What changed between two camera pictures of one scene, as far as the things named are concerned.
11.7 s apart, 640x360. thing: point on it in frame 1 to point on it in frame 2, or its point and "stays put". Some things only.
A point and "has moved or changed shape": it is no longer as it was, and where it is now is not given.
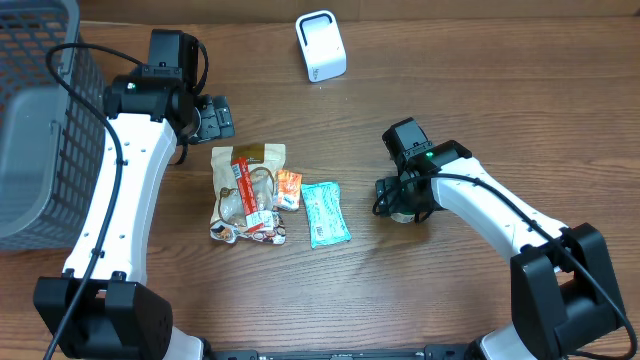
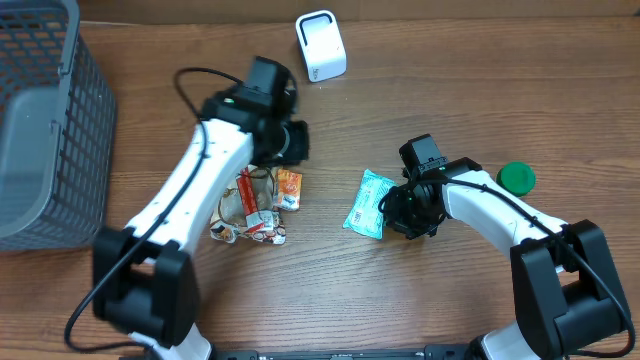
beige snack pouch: [226, 207] stays put
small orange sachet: [289, 186] stays put
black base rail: [430, 352] stays put
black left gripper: [217, 120] to [298, 145]
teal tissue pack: [326, 218] to [366, 216]
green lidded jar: [403, 217] has moved or changed shape
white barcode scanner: [322, 44] stays put
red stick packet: [256, 220] stays put
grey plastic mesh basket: [53, 144] stays put
